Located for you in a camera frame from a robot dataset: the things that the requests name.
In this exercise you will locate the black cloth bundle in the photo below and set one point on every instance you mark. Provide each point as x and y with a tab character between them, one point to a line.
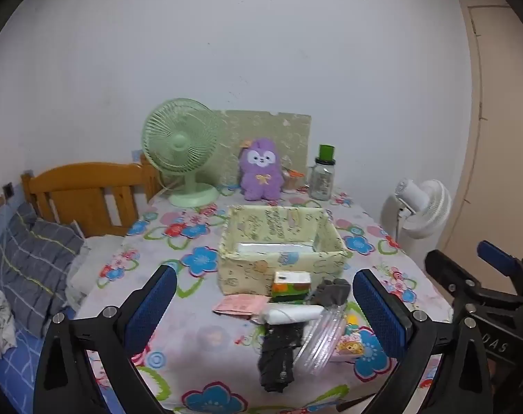
278	353

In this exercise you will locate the clear plastic packet stack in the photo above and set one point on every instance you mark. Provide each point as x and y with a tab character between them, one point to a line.
319	345

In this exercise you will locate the grey socks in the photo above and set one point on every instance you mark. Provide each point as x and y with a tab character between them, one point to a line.
332	293

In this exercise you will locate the pink tissue packet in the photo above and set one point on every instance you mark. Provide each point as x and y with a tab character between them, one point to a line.
239	306

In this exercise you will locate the blue checked bed sheet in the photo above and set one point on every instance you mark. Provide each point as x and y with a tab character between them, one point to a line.
11	375

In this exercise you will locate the beige door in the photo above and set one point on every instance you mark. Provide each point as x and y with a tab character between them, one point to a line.
503	138

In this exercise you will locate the yellow fabric storage box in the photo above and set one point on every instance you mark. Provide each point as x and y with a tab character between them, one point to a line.
244	274

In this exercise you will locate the clear cotton swab jar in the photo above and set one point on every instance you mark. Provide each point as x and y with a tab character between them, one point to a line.
292	184

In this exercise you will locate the white floor fan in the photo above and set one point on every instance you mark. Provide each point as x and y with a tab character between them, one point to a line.
429	207

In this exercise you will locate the white pillow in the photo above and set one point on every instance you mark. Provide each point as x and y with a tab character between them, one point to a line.
97	250

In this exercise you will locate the wooden chair back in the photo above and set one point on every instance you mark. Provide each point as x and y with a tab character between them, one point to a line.
88	177

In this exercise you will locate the green desk fan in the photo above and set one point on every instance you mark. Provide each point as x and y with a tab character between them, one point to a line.
179	142

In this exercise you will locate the purple plush toy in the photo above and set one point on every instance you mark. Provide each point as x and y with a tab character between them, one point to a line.
260	177

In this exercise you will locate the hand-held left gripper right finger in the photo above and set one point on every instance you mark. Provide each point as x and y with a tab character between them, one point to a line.
380	310

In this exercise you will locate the glass jar with green lid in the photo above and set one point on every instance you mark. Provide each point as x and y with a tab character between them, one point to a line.
321	181

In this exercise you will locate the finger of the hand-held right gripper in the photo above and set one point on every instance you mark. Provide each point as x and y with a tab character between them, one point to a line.
449	272
496	253

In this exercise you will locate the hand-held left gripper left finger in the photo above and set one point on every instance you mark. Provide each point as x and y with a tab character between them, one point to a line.
151	306

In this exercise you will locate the grey plaid pillow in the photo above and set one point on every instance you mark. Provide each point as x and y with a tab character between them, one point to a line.
32	258

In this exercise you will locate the orange green tissue pack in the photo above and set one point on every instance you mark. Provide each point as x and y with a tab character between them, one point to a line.
289	287

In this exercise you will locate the green patterned cardboard panel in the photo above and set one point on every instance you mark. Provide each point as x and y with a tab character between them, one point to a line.
265	127

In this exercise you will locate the pink cartoon print packet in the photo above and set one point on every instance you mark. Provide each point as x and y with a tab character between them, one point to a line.
350	347

